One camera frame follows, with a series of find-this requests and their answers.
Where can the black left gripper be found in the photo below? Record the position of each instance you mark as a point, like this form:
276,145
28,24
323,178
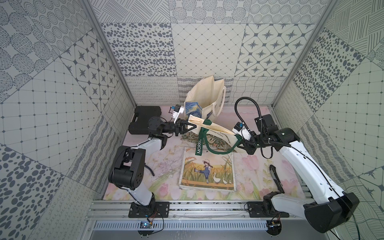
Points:
178,127

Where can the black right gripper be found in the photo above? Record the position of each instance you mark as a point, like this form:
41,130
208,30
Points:
247,147

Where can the green-handled floral canvas bag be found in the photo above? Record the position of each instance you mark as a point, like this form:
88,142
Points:
215,138

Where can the starry night canvas bag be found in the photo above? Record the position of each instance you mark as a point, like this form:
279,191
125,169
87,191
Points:
206,99

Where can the yellow-handled cartoon canvas bag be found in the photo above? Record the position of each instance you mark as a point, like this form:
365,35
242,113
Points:
207,171

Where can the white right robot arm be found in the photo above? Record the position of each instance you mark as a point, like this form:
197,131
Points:
329,207

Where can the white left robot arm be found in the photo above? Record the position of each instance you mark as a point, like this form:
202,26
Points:
127,171

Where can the black plastic tool case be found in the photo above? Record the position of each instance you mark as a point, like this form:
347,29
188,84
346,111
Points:
142,115

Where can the right round circuit board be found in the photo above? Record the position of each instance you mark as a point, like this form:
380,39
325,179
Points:
274,227

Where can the left green circuit board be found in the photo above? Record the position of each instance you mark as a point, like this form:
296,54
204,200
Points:
146,228

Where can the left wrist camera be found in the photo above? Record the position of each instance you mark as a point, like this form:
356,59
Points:
176,111

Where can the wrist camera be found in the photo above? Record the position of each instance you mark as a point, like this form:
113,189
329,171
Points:
176,111
241,130

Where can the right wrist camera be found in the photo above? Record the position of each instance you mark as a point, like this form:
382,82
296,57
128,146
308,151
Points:
241,130

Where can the blue-handled pliers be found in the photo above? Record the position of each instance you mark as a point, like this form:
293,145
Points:
151,171

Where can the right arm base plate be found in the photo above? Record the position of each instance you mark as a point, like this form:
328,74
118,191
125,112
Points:
260,209

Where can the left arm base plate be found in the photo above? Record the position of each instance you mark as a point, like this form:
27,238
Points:
157,210

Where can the aluminium mounting rail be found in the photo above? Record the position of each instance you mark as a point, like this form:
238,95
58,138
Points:
177,211

